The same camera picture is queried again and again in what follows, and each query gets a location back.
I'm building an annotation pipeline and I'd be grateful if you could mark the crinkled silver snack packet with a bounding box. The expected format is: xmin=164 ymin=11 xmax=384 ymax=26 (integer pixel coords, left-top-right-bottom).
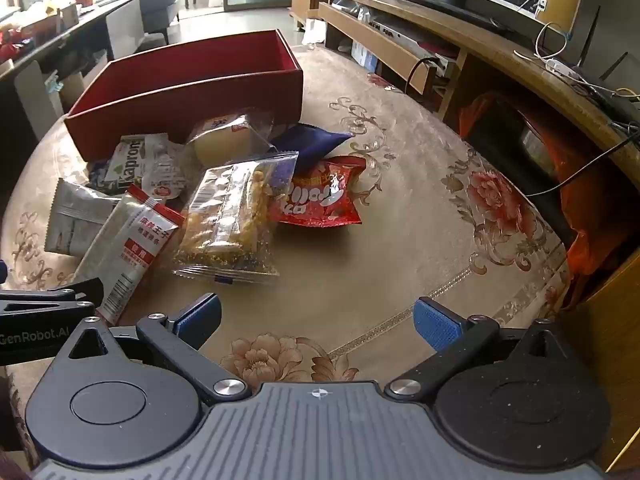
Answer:
xmin=145 ymin=142 xmax=193 ymax=206

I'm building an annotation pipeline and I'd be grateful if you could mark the orange plastic bag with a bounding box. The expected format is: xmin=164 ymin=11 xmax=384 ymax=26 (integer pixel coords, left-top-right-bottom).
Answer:
xmin=457 ymin=91 xmax=640 ymax=311

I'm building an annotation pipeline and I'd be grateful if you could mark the blue white box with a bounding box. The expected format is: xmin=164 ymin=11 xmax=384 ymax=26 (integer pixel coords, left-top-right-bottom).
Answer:
xmin=350 ymin=40 xmax=378 ymax=73

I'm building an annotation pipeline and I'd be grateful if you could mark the white paper bag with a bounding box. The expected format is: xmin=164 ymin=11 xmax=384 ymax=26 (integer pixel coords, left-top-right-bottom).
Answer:
xmin=301 ymin=19 xmax=328 ymax=46

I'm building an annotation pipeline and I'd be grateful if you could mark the red plastic bag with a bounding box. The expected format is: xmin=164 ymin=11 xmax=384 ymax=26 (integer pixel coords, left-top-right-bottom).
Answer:
xmin=0 ymin=27 xmax=31 ymax=58

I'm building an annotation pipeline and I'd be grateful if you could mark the white red-topped snack packet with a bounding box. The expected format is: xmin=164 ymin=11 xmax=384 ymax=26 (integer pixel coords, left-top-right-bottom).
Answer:
xmin=74 ymin=183 xmax=186 ymax=326

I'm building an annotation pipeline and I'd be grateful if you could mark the white media player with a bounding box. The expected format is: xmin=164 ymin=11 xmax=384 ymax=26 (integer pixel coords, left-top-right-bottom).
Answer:
xmin=370 ymin=15 xmax=461 ymax=73

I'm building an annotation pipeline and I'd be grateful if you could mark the red snack packet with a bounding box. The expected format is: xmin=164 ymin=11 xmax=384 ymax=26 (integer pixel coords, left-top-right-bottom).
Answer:
xmin=267 ymin=156 xmax=368 ymax=228

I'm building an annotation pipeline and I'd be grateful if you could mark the clear bread packet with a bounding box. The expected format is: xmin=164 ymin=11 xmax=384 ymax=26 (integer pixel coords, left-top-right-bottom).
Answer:
xmin=186 ymin=110 xmax=277 ymax=167

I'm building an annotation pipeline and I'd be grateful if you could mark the green white wafer packet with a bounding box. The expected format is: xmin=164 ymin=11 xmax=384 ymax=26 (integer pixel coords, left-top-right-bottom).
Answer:
xmin=102 ymin=133 xmax=171 ymax=198

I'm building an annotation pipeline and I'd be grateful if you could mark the wooden television cabinet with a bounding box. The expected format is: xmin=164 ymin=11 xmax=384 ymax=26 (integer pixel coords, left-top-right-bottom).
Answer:
xmin=290 ymin=0 xmax=640 ymax=471

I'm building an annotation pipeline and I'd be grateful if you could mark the dark-topped white coffee table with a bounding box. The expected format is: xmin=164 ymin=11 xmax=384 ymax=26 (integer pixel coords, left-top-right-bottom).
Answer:
xmin=0 ymin=0 xmax=143 ymax=161

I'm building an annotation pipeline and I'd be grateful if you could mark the thin black cable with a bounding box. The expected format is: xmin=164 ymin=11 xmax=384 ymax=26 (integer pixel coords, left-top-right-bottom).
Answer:
xmin=525 ymin=132 xmax=640 ymax=198

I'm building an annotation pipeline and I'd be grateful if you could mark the black power cable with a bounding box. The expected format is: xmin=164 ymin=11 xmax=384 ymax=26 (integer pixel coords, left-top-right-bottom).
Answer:
xmin=405 ymin=57 xmax=441 ymax=96

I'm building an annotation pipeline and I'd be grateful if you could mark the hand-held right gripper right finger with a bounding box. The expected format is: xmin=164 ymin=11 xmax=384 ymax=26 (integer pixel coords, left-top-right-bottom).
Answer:
xmin=385 ymin=296 xmax=576 ymax=404

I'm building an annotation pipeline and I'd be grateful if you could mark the plain silver snack packet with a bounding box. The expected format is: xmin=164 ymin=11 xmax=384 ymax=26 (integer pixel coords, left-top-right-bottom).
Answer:
xmin=44 ymin=178 xmax=121 ymax=260

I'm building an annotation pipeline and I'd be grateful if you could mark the grey sofa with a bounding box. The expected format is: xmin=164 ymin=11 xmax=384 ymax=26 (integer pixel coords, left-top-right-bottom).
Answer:
xmin=139 ymin=0 xmax=183 ymax=46

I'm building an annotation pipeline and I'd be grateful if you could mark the dark blue snack packet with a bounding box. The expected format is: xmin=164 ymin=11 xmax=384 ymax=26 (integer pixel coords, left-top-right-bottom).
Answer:
xmin=270 ymin=124 xmax=355 ymax=181

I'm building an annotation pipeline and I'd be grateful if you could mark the white power strip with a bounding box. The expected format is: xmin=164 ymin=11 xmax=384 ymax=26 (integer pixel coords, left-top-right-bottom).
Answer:
xmin=545 ymin=57 xmax=586 ymax=81

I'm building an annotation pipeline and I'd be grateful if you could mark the small cardboard box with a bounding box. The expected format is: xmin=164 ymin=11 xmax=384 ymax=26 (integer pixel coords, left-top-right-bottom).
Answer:
xmin=55 ymin=2 xmax=81 ymax=31

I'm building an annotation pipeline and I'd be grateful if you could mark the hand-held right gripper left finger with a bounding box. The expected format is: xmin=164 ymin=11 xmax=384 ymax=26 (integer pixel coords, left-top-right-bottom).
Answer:
xmin=47 ymin=292 xmax=251 ymax=404

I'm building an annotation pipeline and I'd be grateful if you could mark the clear yellow snack packet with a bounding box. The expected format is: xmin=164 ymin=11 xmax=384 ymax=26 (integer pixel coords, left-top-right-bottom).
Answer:
xmin=172 ymin=151 xmax=299 ymax=286

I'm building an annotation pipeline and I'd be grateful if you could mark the red cardboard box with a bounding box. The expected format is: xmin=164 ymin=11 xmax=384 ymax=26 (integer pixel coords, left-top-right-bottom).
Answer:
xmin=64 ymin=29 xmax=304 ymax=162

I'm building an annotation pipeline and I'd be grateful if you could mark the white storage bin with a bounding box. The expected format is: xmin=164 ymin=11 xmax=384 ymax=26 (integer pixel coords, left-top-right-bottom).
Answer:
xmin=45 ymin=65 xmax=93 ymax=111

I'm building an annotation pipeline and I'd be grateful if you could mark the black router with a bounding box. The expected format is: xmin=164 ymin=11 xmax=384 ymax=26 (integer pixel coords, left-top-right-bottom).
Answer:
xmin=575 ymin=5 xmax=640 ymax=116

